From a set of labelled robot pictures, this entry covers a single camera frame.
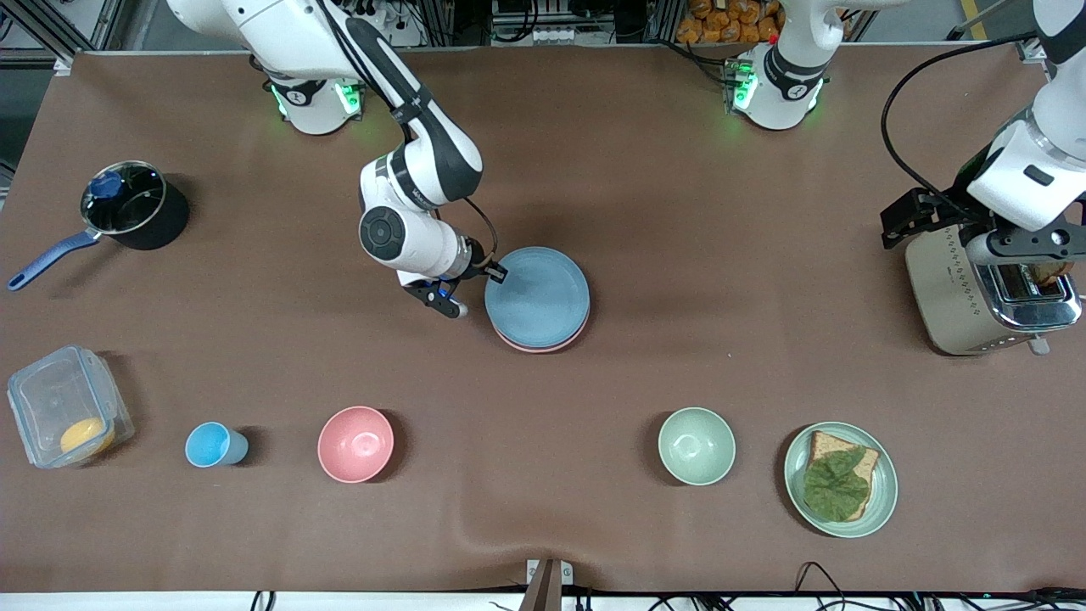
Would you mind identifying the brown table cover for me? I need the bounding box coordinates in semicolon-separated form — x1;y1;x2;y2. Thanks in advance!
0;47;1086;595

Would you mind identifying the bread slice under lettuce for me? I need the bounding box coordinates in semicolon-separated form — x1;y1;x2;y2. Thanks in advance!
804;431;881;521

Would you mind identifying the yellow round food piece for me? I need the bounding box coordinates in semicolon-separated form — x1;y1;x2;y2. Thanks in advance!
59;418;116;459

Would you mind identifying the green bowl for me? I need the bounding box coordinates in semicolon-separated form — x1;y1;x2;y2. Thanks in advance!
658;407;736;486

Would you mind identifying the bag of orange rolls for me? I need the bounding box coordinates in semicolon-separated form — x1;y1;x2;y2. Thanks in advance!
676;0;781;45

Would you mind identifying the pink bowl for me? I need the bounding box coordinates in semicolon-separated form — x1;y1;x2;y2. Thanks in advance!
317;406;395;484

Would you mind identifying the glass lid blue knob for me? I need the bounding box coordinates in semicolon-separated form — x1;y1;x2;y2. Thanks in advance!
82;161;166;236

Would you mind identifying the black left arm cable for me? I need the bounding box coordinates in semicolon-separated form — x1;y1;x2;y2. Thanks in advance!
880;32;1043;223

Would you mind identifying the green plate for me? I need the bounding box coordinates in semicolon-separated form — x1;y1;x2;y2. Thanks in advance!
783;422;898;539

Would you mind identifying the beige chrome toaster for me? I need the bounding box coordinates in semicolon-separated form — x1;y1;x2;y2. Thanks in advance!
904;222;1083;357

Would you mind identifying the pink plate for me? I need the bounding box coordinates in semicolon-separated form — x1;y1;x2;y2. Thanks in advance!
494;314;591;355

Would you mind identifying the blue plate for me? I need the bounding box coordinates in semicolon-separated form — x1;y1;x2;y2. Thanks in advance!
485;247;591;348

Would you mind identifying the clear plastic container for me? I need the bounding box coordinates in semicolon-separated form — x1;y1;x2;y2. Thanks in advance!
7;345;135;469

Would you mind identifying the black saucepan blue handle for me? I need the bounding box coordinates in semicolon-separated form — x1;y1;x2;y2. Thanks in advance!
7;160;191;292

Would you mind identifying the black looped cable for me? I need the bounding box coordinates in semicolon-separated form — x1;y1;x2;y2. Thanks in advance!
793;560;851;611

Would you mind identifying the green lettuce leaf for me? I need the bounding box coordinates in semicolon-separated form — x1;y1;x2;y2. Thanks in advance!
803;448;871;522

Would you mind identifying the blue cup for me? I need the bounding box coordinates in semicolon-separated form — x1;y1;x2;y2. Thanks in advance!
185;422;249;468

